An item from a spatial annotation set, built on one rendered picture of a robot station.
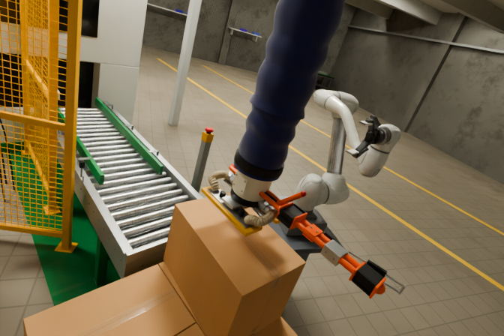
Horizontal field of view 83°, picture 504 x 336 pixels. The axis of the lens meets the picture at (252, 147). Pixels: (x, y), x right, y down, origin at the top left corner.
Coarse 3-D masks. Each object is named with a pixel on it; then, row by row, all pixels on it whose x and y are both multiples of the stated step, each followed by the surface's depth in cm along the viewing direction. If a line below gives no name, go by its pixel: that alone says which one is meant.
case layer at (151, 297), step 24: (120, 288) 141; (144, 288) 144; (168, 288) 148; (48, 312) 122; (72, 312) 125; (96, 312) 128; (120, 312) 131; (144, 312) 134; (168, 312) 137; (192, 312) 140
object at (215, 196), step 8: (208, 192) 134; (216, 192) 135; (224, 192) 133; (216, 200) 130; (224, 208) 126; (240, 208) 125; (232, 216) 123; (240, 216) 124; (240, 224) 120; (248, 232) 117
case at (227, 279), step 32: (192, 224) 137; (224, 224) 144; (192, 256) 137; (224, 256) 125; (256, 256) 130; (288, 256) 136; (192, 288) 139; (224, 288) 118; (256, 288) 115; (288, 288) 137; (224, 320) 119; (256, 320) 131
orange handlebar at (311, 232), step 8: (232, 168) 137; (272, 200) 121; (296, 224) 112; (304, 224) 114; (312, 224) 112; (304, 232) 109; (312, 232) 108; (320, 232) 109; (312, 240) 108; (320, 240) 106; (328, 240) 107; (344, 256) 102; (344, 264) 98; (352, 264) 100; (360, 264) 100; (384, 288) 92
